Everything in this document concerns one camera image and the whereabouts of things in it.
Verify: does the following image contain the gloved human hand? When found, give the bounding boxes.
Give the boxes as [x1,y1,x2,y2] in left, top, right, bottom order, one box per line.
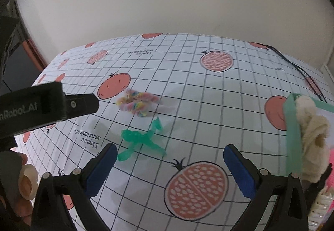
[1,150,33,230]

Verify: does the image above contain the cream lace scrunchie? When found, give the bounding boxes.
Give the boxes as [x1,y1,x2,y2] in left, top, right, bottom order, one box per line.
[295,96,330,183]

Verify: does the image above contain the white box with green rim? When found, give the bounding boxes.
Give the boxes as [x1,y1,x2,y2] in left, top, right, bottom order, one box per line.
[283,93,334,177]

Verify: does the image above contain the pink plastic hair clip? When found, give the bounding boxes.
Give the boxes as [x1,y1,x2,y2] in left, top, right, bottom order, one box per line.
[323,148,334,190]

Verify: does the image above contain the pomegranate print grid tablecloth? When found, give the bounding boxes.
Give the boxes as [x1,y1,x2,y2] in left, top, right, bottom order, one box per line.
[17,33,332,230]

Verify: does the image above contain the black cable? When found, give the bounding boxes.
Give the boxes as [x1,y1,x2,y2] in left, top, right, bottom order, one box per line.
[265,46,328,103]

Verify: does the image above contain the pastel multicolour yarn scrunchie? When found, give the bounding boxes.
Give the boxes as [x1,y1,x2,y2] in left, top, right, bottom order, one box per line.
[116,89,160,117]

